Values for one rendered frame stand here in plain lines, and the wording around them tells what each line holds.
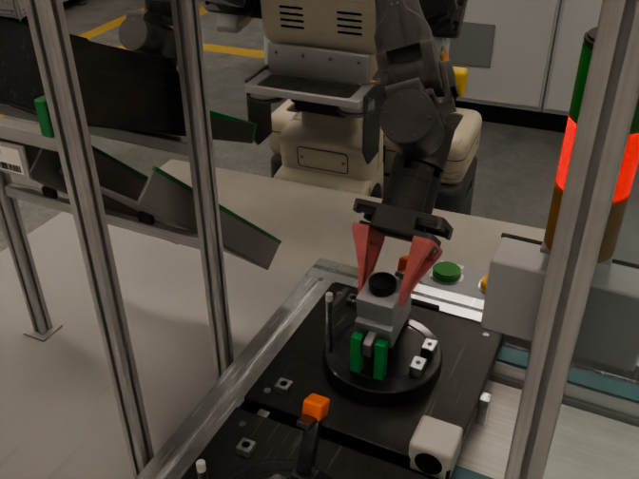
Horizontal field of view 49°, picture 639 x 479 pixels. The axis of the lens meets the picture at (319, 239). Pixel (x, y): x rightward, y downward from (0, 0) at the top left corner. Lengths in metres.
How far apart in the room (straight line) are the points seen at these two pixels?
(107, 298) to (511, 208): 2.61
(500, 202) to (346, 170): 1.68
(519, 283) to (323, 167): 1.07
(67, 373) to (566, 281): 0.73
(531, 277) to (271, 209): 0.87
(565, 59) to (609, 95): 3.32
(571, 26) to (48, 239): 2.90
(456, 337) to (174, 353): 0.41
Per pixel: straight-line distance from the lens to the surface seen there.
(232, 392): 0.85
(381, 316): 0.77
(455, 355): 0.87
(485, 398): 0.83
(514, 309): 0.58
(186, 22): 0.70
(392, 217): 0.75
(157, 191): 0.76
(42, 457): 0.96
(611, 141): 0.47
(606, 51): 0.45
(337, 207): 1.37
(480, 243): 1.29
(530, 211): 3.15
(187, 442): 0.80
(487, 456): 0.84
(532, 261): 0.56
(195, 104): 0.73
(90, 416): 0.99
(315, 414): 0.66
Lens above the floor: 1.55
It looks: 33 degrees down
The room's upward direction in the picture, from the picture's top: 1 degrees counter-clockwise
